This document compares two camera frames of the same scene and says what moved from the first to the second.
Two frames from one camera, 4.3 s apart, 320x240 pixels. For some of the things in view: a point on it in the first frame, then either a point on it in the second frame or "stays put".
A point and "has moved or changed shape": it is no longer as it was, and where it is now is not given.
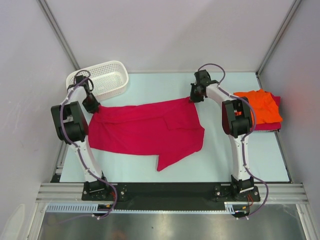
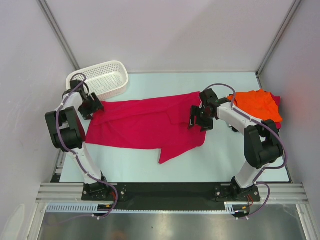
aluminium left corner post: (55, 27) stays put
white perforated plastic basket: (107, 78) stays put
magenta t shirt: (172, 131) has moved or changed shape
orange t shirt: (265, 108) stays put
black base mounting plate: (169, 196) stays put
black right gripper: (193, 98) → (195, 110)
